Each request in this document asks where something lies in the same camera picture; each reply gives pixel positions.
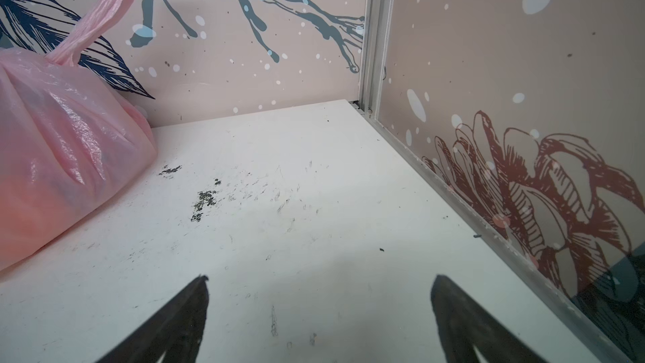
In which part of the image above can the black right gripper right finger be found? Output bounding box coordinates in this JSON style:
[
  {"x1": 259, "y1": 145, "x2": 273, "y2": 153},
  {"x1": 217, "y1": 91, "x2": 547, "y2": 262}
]
[{"x1": 430, "y1": 275, "x2": 545, "y2": 363}]

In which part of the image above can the pink plastic bag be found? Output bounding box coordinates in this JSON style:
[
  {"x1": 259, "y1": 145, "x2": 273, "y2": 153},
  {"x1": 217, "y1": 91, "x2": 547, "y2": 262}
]
[{"x1": 1, "y1": 0, "x2": 157, "y2": 268}]

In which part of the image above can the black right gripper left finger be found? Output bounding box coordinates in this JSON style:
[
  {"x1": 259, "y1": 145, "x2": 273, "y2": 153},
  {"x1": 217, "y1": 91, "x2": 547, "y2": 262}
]
[{"x1": 98, "y1": 276, "x2": 209, "y2": 363}]

